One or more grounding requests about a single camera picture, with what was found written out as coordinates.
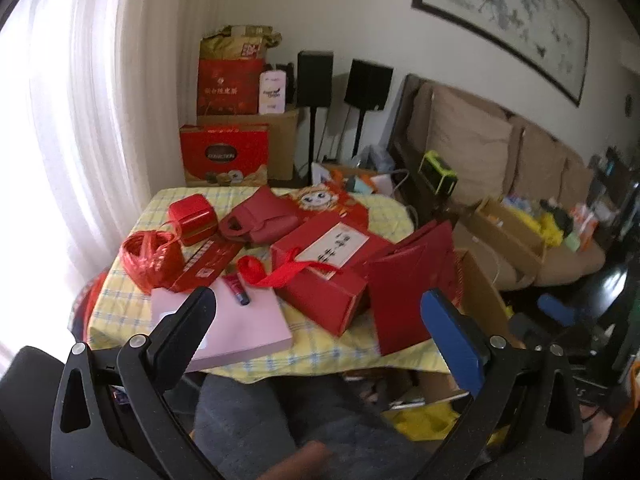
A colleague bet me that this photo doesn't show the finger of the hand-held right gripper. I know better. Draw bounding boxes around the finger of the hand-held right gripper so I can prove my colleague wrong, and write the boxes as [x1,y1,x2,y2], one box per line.
[537,292,576,328]
[510,314,551,351]

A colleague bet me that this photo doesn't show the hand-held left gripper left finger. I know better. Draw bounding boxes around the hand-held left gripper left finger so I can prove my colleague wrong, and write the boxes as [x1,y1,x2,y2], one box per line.
[50,287,226,480]

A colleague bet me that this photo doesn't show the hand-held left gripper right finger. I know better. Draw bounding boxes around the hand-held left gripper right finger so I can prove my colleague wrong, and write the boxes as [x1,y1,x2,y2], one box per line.
[420,287,588,480]

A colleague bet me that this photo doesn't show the red paper bag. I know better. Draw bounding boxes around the red paper bag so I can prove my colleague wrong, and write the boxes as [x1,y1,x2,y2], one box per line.
[362,220,463,358]

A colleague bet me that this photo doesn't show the dark red cream tube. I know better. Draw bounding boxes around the dark red cream tube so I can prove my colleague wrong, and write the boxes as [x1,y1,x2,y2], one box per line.
[222,272,251,307]

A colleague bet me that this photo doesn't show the red foil pouch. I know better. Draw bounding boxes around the red foil pouch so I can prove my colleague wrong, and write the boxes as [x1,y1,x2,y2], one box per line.
[167,237,241,295]

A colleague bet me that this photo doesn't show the red plastic string ball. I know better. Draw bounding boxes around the red plastic string ball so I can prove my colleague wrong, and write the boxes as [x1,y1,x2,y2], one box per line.
[120,220,186,295]

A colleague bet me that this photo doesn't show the red handbag-shaped box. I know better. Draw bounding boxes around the red handbag-shaped box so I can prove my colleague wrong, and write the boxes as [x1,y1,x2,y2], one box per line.
[219,186,301,247]

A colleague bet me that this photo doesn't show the red gift box with ribbon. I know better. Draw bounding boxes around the red gift box with ribbon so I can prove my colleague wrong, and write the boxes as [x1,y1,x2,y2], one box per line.
[237,210,393,338]

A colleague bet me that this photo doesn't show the brown fabric sofa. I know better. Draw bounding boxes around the brown fabric sofa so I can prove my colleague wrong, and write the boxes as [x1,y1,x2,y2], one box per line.
[390,74,608,291]

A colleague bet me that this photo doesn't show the yellow cloth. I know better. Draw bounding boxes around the yellow cloth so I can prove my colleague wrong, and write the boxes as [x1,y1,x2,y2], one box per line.
[530,212,576,248]

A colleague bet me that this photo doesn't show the yellow plastic bag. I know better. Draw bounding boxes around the yellow plastic bag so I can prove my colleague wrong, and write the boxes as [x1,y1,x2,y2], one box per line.
[395,402,463,441]

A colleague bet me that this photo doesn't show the shallow cardboard box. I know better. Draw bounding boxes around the shallow cardboard box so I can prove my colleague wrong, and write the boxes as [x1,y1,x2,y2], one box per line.
[472,196,548,263]

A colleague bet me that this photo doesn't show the pile of colourful packets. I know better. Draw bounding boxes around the pile of colourful packets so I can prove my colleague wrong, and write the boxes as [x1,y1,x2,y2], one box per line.
[560,202,608,253]

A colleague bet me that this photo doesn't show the red cloth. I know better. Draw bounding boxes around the red cloth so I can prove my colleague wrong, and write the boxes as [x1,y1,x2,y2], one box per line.
[70,269,113,333]

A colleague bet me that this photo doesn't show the red tin box gold band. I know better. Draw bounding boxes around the red tin box gold band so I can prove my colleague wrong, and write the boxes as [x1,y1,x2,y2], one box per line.
[167,194,218,247]

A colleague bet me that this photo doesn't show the dark wooden side table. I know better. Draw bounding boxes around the dark wooden side table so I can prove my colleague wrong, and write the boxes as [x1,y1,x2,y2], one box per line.
[390,145,461,226]

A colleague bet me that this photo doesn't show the dark wooden cabinet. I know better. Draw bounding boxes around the dark wooden cabinet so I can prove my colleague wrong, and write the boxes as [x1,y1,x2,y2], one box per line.
[590,145,640,241]

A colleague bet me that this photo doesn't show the person's grey trousers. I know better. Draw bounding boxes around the person's grey trousers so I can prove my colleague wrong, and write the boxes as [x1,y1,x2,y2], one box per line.
[195,375,436,480]

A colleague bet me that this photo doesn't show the red cartoon envelope pack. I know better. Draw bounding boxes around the red cartoon envelope pack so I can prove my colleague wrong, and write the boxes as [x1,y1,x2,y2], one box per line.
[280,185,373,241]

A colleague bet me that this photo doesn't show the green and black radio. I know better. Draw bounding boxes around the green and black radio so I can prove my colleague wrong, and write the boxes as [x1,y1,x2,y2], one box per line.
[417,151,460,195]

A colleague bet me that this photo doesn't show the red Collection gift box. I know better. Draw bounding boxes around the red Collection gift box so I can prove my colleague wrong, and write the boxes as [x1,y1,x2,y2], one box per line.
[179,124,271,188]

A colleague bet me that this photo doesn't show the beige cushion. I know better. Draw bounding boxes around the beige cushion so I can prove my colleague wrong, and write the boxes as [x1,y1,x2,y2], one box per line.
[430,84,516,206]

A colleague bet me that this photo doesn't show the large brown cardboard carton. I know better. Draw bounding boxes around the large brown cardboard carton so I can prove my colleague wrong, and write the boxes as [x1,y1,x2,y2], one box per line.
[196,107,301,182]

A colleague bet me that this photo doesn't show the red tea gift bag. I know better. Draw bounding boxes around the red tea gift bag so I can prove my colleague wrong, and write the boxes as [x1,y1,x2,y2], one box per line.
[196,57,267,117]

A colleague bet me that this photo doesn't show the white sheer curtain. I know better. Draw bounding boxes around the white sheer curtain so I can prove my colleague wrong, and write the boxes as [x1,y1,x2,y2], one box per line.
[0,0,216,361]

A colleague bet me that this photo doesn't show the pink and white small box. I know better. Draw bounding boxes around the pink and white small box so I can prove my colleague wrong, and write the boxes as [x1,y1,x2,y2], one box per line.
[257,70,288,116]

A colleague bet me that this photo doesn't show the gold foil bag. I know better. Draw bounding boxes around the gold foil bag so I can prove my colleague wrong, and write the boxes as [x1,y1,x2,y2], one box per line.
[200,24,283,61]

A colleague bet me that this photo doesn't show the framed ink painting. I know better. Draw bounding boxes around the framed ink painting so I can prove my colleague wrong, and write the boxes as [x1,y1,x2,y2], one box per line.
[412,0,591,108]

